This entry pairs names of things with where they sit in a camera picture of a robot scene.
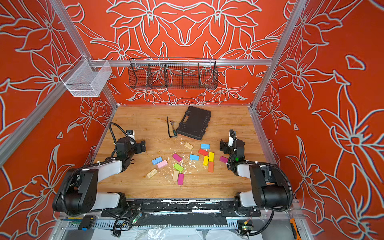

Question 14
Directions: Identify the orange block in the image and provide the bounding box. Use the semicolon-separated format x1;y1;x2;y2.
208;162;214;173

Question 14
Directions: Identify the light blue block centre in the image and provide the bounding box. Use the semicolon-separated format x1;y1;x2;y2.
189;155;199;161

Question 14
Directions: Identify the black wire basket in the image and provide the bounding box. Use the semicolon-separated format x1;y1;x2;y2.
128;58;219;90

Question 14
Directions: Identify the white wire basket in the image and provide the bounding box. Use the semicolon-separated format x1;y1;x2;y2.
60;60;112;98

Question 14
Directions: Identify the pink block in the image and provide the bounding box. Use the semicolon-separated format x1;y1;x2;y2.
157;160;168;169

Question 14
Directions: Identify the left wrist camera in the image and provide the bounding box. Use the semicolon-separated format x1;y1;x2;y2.
126;130;135;139

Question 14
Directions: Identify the black hex key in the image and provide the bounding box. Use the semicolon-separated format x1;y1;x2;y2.
167;116;176;138

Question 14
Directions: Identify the green handled ratchet wrench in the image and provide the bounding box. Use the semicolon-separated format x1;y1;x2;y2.
170;121;177;138

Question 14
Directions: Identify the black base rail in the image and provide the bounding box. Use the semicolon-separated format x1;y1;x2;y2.
101;199;262;218

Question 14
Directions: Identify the red block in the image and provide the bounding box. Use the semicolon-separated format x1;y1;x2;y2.
198;149;209;156

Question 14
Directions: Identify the yellow block lower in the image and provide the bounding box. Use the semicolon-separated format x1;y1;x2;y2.
203;156;209;166

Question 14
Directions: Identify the magenta block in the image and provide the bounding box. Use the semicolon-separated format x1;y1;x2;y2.
219;156;229;164
173;154;183;163
178;174;184;186

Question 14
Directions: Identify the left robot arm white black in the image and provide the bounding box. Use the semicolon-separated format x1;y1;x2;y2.
52;123;147;219

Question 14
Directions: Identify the green block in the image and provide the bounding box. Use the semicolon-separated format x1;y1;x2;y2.
174;164;184;173

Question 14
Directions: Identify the yellow block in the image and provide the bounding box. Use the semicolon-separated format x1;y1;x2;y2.
203;156;209;166
209;152;215;162

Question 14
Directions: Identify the natural wood block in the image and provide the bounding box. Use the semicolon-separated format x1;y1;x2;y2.
172;170;180;182
146;169;158;179
184;142;194;150

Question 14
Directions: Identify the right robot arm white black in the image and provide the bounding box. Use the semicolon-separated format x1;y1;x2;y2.
220;129;294;212

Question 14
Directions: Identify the orange handled tool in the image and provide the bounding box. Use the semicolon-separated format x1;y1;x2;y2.
290;219;302;240

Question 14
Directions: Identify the yellow block upper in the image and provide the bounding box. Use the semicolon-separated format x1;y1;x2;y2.
209;152;215;162

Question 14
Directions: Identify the black plastic tool case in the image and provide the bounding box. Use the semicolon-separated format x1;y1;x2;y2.
176;106;212;141

